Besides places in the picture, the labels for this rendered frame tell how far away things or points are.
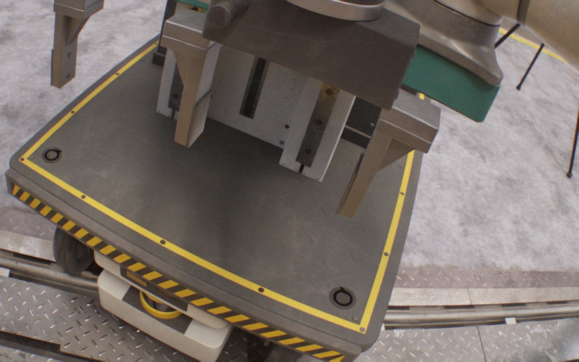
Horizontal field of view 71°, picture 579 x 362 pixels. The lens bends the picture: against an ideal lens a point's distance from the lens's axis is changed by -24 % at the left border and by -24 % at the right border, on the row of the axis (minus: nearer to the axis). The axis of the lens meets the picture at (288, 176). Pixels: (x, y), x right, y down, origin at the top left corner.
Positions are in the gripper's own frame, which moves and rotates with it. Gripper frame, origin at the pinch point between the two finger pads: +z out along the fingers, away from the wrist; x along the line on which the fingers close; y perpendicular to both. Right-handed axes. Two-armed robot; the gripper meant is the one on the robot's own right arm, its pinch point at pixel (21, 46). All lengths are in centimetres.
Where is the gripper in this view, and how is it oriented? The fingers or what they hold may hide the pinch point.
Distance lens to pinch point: 50.6
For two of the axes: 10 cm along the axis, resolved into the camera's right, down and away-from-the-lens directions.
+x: -9.1, -4.0, 0.8
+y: 3.2, -5.7, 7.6
